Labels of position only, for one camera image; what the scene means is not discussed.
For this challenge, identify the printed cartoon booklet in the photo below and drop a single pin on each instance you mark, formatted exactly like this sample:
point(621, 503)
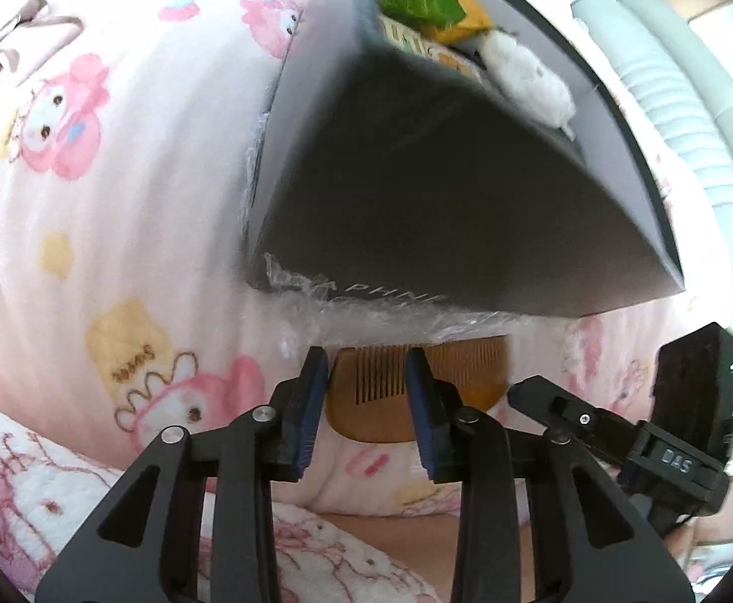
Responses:
point(429, 50)

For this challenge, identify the black storage box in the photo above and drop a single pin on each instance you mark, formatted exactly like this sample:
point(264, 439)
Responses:
point(435, 201)

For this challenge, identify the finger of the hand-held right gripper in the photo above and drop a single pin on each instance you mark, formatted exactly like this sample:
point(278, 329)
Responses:
point(567, 411)

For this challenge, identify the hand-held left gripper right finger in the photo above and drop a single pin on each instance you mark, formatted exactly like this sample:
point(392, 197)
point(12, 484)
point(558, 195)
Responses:
point(419, 418)

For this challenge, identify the pink printed blanket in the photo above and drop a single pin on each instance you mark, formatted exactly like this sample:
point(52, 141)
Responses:
point(121, 201)

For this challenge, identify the wooden comb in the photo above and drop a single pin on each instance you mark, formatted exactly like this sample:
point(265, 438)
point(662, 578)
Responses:
point(372, 389)

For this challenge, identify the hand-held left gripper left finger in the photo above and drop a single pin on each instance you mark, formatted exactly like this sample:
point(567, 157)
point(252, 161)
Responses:
point(313, 405)

